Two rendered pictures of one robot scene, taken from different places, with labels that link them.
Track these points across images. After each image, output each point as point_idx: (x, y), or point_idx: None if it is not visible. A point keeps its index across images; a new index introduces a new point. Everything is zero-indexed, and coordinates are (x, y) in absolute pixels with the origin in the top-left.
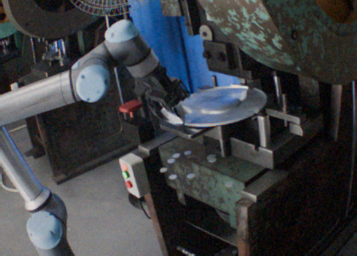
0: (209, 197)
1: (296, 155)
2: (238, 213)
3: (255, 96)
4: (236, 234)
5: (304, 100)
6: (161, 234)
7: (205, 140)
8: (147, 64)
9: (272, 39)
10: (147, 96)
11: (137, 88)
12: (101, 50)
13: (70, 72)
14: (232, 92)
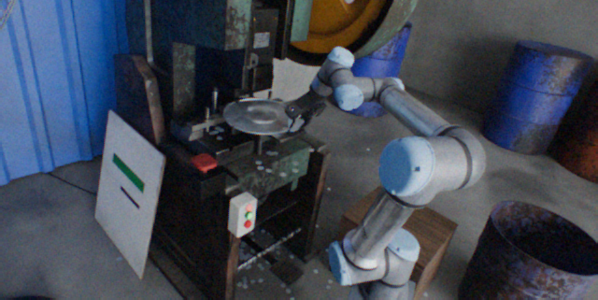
0: (280, 179)
1: None
2: (324, 161)
3: (254, 102)
4: (261, 211)
5: (235, 97)
6: (236, 265)
7: (263, 145)
8: None
9: (385, 41)
10: (312, 111)
11: (303, 110)
12: (352, 74)
13: (396, 85)
14: (237, 108)
